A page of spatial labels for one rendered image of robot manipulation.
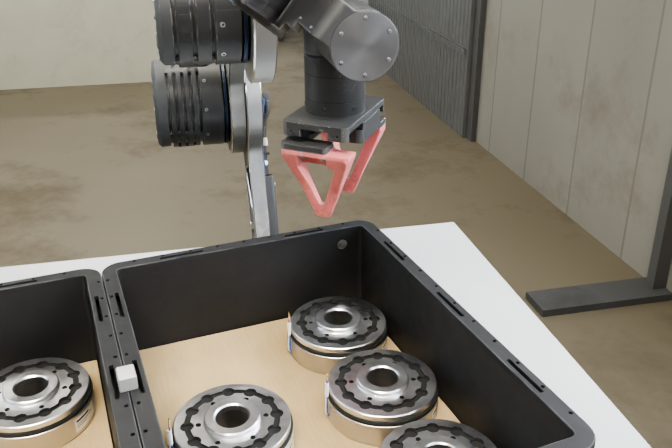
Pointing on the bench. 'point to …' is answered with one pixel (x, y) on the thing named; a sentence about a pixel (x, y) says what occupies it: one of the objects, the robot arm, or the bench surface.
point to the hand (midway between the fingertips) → (336, 196)
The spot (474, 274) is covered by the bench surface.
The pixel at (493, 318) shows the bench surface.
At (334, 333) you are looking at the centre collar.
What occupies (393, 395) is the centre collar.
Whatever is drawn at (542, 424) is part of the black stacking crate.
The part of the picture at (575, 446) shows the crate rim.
